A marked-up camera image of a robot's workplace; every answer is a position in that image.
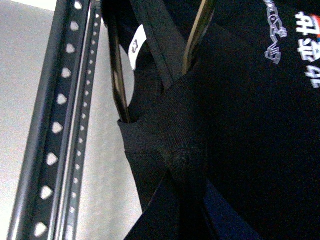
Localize black printed t-shirt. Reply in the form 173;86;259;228
102;0;320;240

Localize metal wire hanger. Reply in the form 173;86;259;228
101;0;217;123

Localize grey clothes drying rack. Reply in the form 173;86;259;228
7;0;102;240

